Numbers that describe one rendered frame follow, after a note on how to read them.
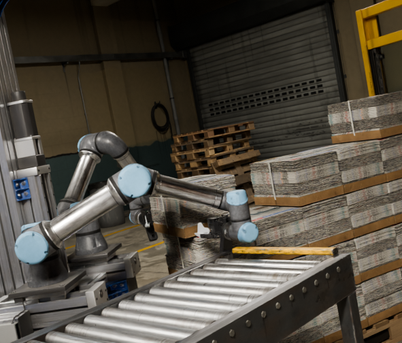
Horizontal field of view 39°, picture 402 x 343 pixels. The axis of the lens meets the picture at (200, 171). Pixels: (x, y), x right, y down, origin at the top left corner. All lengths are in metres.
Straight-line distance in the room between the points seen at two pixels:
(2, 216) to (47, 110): 7.48
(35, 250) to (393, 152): 1.95
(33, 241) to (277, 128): 8.92
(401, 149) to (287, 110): 7.41
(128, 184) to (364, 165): 1.44
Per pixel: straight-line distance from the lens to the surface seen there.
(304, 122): 10.40
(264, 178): 2.95
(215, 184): 2.49
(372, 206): 3.09
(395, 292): 3.24
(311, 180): 2.81
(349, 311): 1.92
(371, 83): 3.87
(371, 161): 3.08
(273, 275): 1.80
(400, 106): 3.28
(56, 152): 9.84
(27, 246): 2.06
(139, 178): 2.01
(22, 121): 2.46
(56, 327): 1.73
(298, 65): 10.37
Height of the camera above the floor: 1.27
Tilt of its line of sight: 4 degrees down
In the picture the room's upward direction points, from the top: 11 degrees counter-clockwise
